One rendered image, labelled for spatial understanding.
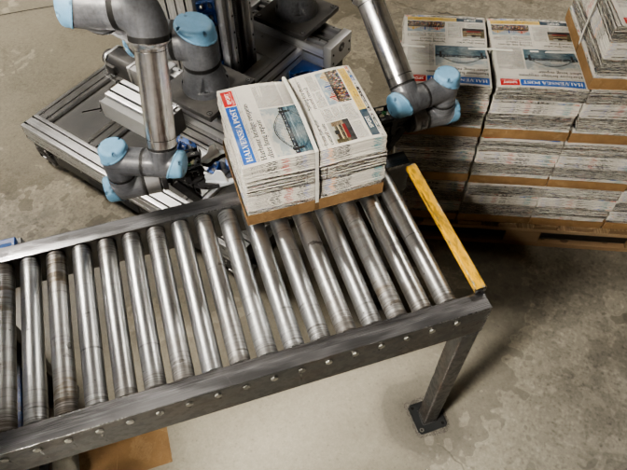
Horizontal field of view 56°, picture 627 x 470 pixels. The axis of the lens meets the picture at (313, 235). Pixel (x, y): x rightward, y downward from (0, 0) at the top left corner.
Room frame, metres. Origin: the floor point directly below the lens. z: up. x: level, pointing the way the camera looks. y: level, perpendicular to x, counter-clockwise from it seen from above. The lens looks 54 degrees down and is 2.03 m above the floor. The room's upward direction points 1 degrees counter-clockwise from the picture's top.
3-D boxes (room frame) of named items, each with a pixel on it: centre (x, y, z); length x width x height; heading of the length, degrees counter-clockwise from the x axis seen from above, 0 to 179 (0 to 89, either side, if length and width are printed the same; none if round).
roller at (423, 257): (0.92, -0.26, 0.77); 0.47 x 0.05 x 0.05; 17
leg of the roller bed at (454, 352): (0.70, -0.39, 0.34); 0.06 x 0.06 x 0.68; 17
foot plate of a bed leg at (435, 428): (0.70, -0.39, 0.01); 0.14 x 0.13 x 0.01; 17
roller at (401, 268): (0.90, -0.20, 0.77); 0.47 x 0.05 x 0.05; 17
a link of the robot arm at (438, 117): (1.35, -0.39, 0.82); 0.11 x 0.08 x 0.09; 108
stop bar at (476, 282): (0.93, -0.34, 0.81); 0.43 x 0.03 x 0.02; 17
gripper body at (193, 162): (1.11, 0.36, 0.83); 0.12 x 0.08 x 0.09; 107
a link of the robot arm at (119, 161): (1.07, 0.50, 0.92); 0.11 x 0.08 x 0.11; 84
